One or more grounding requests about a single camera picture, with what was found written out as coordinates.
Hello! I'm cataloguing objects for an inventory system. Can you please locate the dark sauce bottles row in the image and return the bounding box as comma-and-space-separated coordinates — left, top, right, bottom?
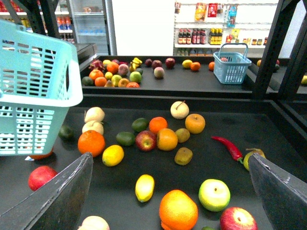
177, 28, 206, 45

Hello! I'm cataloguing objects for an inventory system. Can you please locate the large orange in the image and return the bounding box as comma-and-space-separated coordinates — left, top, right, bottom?
77, 130, 106, 157
159, 190, 199, 230

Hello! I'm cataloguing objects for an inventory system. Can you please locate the blue basket far shelf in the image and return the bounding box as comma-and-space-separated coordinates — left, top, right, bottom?
213, 43, 252, 84

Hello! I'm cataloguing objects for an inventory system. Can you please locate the white pear lower left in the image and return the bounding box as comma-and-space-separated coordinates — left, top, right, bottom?
82, 121, 104, 135

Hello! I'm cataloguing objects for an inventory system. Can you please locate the yellow-orange fruit centre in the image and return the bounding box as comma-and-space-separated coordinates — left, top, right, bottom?
157, 128, 178, 151

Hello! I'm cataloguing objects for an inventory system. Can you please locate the green lime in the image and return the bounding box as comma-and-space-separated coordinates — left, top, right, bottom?
116, 131, 135, 147
131, 117, 149, 133

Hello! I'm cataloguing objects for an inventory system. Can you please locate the far orange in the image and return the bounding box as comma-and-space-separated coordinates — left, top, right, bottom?
190, 62, 201, 72

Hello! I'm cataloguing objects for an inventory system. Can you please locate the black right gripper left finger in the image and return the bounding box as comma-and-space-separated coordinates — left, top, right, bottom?
0, 153, 94, 230

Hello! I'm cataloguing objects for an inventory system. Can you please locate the red apple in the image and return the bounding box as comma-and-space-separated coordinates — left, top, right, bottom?
28, 165, 58, 191
135, 130, 157, 152
220, 207, 258, 230
165, 57, 176, 69

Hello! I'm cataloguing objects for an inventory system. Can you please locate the light blue shopping basket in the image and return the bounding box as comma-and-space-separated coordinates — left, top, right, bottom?
0, 20, 83, 156

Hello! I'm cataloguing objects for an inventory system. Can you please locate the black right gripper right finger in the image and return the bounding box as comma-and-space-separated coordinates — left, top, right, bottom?
248, 154, 307, 230

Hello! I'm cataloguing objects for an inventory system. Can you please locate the black shelf tray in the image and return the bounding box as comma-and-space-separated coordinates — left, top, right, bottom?
0, 94, 307, 230
83, 56, 259, 98

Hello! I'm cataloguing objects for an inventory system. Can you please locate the brown kiwi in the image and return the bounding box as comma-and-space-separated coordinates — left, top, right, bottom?
175, 128, 190, 143
174, 147, 193, 166

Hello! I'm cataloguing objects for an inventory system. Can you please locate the elongated yellow lemon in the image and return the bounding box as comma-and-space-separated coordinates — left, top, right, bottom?
135, 174, 155, 203

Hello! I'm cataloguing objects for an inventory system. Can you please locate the pale peach bottom edge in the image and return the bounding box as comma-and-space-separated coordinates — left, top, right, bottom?
78, 216, 110, 230

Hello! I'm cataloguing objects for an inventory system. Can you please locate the black shelf post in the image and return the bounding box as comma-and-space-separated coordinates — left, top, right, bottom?
251, 0, 307, 100
14, 0, 60, 39

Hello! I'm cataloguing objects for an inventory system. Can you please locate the white pear upper left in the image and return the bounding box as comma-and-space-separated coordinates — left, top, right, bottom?
84, 107, 105, 123

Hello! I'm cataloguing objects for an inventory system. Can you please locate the far pile green apple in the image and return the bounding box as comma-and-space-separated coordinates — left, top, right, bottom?
129, 71, 142, 83

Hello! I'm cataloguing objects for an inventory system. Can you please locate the brown kiwi lower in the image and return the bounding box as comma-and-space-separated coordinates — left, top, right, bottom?
174, 147, 193, 166

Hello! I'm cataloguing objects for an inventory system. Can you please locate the far red apple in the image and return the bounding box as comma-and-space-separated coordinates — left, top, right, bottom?
165, 57, 176, 69

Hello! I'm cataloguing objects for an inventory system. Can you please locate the glass freezer chest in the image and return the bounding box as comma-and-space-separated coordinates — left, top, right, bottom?
74, 43, 97, 64

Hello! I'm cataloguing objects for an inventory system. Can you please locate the red chili pepper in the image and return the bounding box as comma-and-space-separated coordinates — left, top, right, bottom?
211, 136, 243, 164

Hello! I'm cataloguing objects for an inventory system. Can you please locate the red apple front right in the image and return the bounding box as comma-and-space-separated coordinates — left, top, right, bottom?
220, 207, 258, 230

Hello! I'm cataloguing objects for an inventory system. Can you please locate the green apple front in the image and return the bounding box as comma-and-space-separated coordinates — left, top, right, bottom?
198, 179, 231, 212

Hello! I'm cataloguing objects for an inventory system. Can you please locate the white pear with stem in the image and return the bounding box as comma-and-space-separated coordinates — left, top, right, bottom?
170, 101, 189, 119

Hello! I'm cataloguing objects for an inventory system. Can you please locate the green lime upper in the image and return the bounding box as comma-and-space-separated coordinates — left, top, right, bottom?
131, 117, 149, 133

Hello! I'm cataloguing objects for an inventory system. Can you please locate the yellow apple right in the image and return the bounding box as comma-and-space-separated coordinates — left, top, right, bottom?
185, 114, 206, 134

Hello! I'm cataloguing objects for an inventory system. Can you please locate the black shelf post right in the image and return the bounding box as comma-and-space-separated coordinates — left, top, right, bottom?
251, 0, 307, 100

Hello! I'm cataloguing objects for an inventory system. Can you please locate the green lime lower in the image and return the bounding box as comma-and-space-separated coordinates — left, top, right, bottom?
116, 131, 135, 147

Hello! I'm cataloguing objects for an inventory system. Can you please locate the large orange front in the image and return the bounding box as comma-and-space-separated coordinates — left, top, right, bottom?
159, 190, 199, 230

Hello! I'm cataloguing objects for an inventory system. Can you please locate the black front shelf tray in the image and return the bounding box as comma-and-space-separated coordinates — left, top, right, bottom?
0, 94, 307, 230

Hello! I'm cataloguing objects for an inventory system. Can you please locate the black shelf post left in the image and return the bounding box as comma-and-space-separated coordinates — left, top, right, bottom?
14, 0, 60, 39

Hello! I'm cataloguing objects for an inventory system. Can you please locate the black far shelf tray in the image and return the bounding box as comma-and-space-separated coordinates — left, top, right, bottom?
83, 56, 259, 98

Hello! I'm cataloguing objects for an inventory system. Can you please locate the white label tag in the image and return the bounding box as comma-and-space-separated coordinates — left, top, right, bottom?
25, 156, 34, 161

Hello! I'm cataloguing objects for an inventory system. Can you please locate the brown kiwi upper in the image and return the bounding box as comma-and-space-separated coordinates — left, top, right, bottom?
175, 128, 190, 143

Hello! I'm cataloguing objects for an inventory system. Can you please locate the far purple peach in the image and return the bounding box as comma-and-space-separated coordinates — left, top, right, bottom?
153, 67, 165, 79

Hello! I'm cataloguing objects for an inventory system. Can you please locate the pink dragon fruit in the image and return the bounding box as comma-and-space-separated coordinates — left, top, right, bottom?
88, 59, 105, 72

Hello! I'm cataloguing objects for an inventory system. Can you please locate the large orange left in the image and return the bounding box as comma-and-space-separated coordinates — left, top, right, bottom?
77, 130, 106, 157

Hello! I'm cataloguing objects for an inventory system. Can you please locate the red apple centre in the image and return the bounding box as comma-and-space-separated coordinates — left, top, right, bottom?
135, 130, 157, 152

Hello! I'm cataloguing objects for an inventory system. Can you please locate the orange persimmon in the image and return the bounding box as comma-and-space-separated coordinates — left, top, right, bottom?
29, 149, 53, 160

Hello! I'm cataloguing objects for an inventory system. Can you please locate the red apple front left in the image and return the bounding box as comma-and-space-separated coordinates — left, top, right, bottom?
28, 165, 58, 191

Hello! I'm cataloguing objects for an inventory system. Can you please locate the small orange mandarin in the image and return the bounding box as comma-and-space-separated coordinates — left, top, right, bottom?
149, 116, 168, 135

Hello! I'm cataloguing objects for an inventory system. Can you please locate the dark green avocado left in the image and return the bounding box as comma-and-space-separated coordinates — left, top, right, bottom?
58, 125, 74, 141

